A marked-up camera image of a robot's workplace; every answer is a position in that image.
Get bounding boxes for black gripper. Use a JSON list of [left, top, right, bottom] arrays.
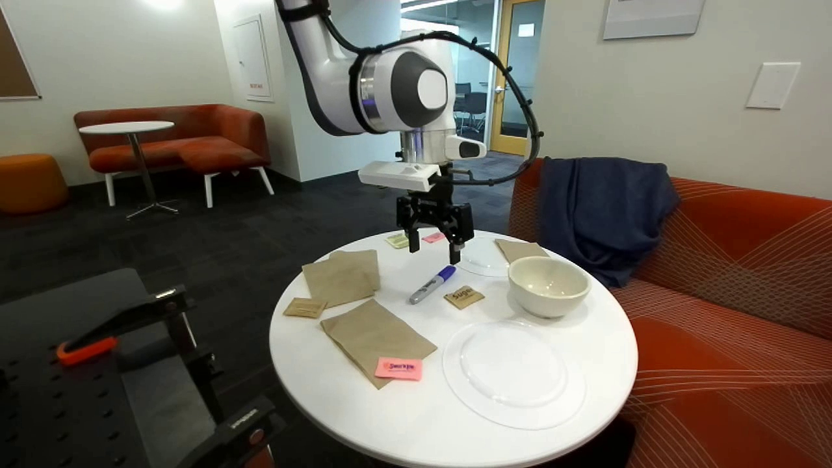
[[395, 165, 476, 267]]

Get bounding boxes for white ceramic bowl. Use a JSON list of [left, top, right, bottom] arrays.
[[505, 255, 593, 321]]

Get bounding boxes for small clear plastic lid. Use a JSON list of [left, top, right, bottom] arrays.
[[447, 233, 508, 277]]

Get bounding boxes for small brown sugar packet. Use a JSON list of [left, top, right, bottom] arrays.
[[442, 282, 489, 312]]

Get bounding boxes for brown paper napkin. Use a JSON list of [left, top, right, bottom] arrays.
[[490, 237, 551, 267]]

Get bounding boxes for brown cardboard piece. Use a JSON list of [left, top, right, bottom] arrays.
[[298, 247, 385, 308]]

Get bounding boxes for black office chair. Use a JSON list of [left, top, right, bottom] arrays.
[[453, 81, 489, 141]]

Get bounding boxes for small brown paper piece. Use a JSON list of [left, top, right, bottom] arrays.
[[280, 294, 330, 321]]

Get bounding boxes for navy blue blanket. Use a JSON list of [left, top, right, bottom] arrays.
[[536, 155, 680, 290]]

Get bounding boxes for orange lounge bench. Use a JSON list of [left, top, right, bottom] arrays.
[[73, 100, 277, 211]]

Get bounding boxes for white notice on pillar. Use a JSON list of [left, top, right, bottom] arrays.
[[230, 12, 276, 103]]

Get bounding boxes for black metal stand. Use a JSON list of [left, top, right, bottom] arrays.
[[157, 288, 289, 468]]

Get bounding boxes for orange red sofa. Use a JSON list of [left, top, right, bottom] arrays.
[[505, 155, 832, 468]]

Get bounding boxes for small round white table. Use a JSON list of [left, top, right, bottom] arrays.
[[74, 117, 181, 221]]

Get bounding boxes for orange round pouf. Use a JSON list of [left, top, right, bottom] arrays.
[[0, 154, 70, 217]]

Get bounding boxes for black perforated work table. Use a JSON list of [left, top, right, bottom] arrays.
[[0, 265, 289, 468]]

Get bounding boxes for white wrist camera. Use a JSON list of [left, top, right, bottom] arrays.
[[356, 155, 447, 195]]

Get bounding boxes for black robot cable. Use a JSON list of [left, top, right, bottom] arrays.
[[297, 0, 544, 189]]

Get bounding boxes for grey wall sign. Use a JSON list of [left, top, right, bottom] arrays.
[[601, 0, 709, 44]]

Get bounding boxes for black clamp orange handle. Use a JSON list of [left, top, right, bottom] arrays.
[[52, 286, 189, 369]]

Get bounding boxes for white wall switch plate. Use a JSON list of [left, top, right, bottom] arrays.
[[744, 59, 804, 112]]

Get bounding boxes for brown framed wall board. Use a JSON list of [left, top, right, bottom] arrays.
[[0, 8, 40, 103]]

